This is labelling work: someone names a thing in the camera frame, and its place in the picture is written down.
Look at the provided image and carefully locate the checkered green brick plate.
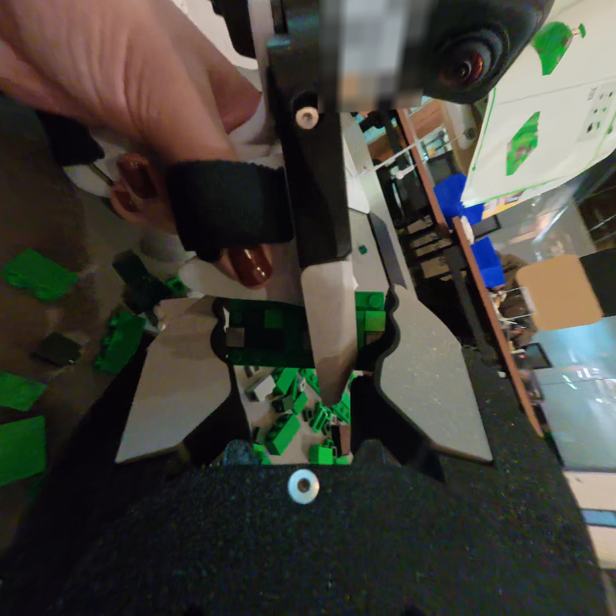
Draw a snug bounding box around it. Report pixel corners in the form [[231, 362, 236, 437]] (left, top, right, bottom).
[[225, 291, 387, 370]]

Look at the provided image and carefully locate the pile of green bricks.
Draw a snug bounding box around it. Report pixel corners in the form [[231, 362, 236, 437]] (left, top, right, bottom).
[[0, 248, 354, 487]]

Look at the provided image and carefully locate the black desk panel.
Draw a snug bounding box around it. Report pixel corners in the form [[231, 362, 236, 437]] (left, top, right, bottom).
[[368, 212, 407, 289]]

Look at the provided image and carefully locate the wooden edged table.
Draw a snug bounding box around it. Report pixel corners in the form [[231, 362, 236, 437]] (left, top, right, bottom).
[[397, 108, 453, 227], [451, 217, 544, 436]]

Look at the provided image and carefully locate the grey desk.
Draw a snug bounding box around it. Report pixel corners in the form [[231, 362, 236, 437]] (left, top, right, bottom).
[[0, 96, 419, 554]]

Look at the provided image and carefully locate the blue plastic bin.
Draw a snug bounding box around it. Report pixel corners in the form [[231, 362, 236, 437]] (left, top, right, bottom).
[[472, 236, 506, 288], [433, 173, 484, 227]]

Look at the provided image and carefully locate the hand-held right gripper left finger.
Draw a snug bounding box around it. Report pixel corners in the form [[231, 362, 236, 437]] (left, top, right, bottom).
[[115, 296, 251, 464]]

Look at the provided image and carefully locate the small black screen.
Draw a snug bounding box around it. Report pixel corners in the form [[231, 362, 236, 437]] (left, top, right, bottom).
[[522, 343, 552, 370]]

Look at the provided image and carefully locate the instruction booklet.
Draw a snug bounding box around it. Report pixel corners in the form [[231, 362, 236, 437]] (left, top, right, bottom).
[[462, 0, 616, 205]]

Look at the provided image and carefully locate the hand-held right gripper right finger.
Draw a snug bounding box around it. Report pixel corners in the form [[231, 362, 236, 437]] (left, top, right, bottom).
[[374, 284, 494, 464]]

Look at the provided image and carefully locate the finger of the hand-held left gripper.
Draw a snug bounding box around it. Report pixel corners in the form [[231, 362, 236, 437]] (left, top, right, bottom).
[[301, 260, 360, 405]]

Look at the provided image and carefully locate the person's left hand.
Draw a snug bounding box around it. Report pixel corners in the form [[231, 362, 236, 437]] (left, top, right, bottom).
[[0, 0, 274, 289]]

